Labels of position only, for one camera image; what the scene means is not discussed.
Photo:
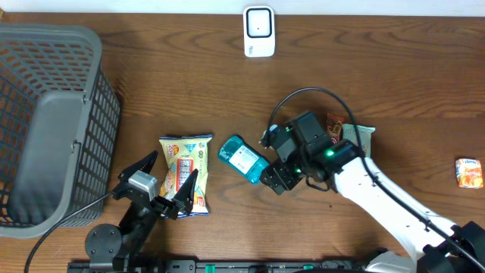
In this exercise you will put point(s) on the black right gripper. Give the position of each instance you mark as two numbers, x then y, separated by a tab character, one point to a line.
276	172

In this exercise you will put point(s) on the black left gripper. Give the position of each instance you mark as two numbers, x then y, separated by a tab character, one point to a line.
185	197

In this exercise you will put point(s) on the yellow snack bag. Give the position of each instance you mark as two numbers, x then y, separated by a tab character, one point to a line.
183	155

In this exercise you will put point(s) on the teal mouthwash bottle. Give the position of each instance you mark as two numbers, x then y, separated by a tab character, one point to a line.
243	158

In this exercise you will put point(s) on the red brown snack packet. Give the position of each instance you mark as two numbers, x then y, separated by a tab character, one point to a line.
334	126

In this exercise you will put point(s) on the pale green wipes pack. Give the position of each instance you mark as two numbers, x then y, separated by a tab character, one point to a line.
364	133

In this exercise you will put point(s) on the small orange juice carton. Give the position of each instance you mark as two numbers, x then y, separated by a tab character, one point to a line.
469	173

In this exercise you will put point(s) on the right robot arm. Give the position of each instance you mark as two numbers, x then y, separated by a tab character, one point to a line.
433	243

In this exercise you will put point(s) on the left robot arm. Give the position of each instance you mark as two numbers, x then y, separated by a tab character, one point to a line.
117	248

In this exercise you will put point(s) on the white barcode scanner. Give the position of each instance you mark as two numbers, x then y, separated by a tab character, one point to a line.
259	32

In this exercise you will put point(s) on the grey plastic shopping basket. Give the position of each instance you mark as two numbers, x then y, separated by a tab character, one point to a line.
59	121

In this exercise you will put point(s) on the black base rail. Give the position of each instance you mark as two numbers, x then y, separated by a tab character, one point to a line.
191	266

